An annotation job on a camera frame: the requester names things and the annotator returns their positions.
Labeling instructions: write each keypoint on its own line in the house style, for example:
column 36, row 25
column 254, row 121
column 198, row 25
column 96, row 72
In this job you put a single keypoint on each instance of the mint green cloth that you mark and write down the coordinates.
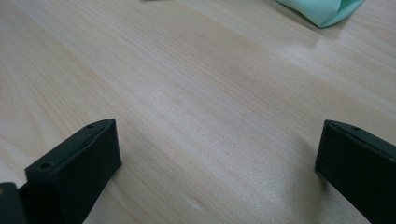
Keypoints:
column 323, row 9

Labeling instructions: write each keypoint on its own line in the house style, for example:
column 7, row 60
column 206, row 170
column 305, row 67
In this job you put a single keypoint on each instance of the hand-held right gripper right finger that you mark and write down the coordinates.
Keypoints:
column 358, row 168

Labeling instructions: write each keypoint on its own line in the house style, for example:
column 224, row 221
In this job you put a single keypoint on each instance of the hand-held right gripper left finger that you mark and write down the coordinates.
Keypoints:
column 77, row 168

